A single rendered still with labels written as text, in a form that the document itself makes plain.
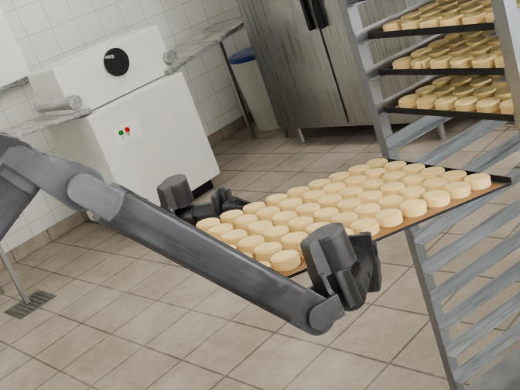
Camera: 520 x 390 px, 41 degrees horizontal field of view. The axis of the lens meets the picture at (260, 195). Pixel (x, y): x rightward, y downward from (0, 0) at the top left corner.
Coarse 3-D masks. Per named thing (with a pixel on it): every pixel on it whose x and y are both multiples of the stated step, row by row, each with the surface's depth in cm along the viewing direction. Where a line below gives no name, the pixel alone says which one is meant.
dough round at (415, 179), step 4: (408, 176) 147; (412, 176) 146; (416, 176) 145; (420, 176) 145; (424, 176) 145; (404, 180) 145; (408, 180) 144; (412, 180) 143; (416, 180) 143; (420, 180) 143; (424, 180) 144; (408, 184) 144; (412, 184) 143; (416, 184) 143; (420, 184) 144
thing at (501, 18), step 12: (492, 0) 124; (504, 0) 122; (504, 12) 123; (516, 12) 124; (504, 24) 124; (516, 24) 124; (504, 36) 125; (516, 36) 125; (504, 48) 127; (516, 48) 125; (504, 60) 128; (516, 60) 126; (516, 72) 127; (516, 84) 128; (516, 96) 129; (516, 108) 131; (516, 120) 132
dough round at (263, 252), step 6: (258, 246) 124; (264, 246) 123; (270, 246) 123; (276, 246) 122; (258, 252) 121; (264, 252) 121; (270, 252) 120; (276, 252) 121; (258, 258) 122; (264, 258) 121; (270, 258) 121
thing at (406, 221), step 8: (496, 184) 137; (472, 192) 135; (480, 192) 134; (456, 200) 132; (464, 200) 131; (432, 208) 131; (440, 208) 130; (424, 216) 128; (272, 224) 140; (400, 224) 126; (408, 224) 125; (384, 232) 124; (304, 264) 117; (280, 272) 116; (288, 272) 115
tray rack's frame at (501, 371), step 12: (516, 348) 211; (504, 360) 209; (516, 360) 207; (492, 372) 205; (504, 372) 204; (516, 372) 202; (480, 384) 203; (492, 384) 201; (504, 384) 199; (516, 384) 198
